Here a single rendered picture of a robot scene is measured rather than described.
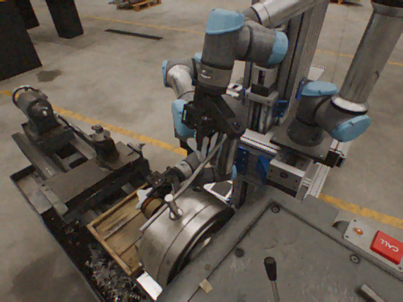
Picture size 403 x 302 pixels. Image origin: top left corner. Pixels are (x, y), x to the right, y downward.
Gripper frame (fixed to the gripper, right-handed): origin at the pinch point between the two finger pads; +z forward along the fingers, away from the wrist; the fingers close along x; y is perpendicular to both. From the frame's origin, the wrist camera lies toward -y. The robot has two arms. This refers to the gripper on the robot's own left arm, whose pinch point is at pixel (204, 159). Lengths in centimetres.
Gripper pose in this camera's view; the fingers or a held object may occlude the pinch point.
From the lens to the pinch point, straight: 67.4
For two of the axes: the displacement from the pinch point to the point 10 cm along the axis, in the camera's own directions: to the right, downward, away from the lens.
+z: -1.8, 8.4, 5.1
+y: -7.5, -4.6, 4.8
